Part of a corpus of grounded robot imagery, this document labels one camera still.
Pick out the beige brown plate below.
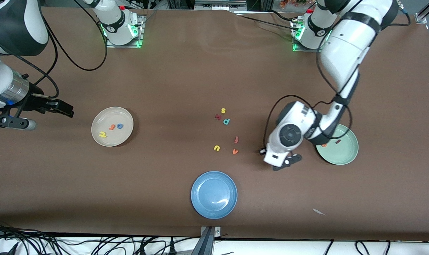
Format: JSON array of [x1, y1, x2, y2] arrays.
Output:
[[91, 107, 134, 147]]

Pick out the blue plate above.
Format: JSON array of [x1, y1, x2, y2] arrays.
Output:
[[191, 171, 238, 220]]

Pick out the light green plate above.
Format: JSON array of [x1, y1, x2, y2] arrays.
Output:
[[315, 124, 359, 165]]

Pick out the brown table cover sheet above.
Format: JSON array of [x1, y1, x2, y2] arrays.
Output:
[[0, 6, 429, 242]]

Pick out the orange background flowers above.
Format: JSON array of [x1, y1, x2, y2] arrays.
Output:
[[280, 0, 316, 9]]

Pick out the grey background device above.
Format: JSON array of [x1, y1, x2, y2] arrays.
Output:
[[194, 0, 247, 11]]

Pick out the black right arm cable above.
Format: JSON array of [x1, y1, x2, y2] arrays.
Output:
[[0, 18, 108, 100]]

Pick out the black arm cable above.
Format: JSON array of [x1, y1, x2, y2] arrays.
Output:
[[264, 0, 411, 149], [0, 18, 108, 100]]

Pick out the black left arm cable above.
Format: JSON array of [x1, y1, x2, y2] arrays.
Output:
[[264, 0, 411, 149]]

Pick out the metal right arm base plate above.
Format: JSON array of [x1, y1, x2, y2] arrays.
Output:
[[105, 14, 145, 48]]

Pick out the grey metal camera post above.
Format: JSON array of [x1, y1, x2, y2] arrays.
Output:
[[191, 226, 221, 255]]

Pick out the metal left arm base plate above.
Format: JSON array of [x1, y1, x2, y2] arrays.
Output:
[[291, 19, 330, 53]]

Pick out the long black base cable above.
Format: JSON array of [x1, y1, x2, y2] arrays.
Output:
[[240, 15, 298, 30]]

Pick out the short black base cable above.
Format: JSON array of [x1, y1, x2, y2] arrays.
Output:
[[269, 10, 296, 21]]

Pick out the aluminium frame rail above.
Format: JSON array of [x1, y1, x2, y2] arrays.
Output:
[[414, 0, 429, 24]]

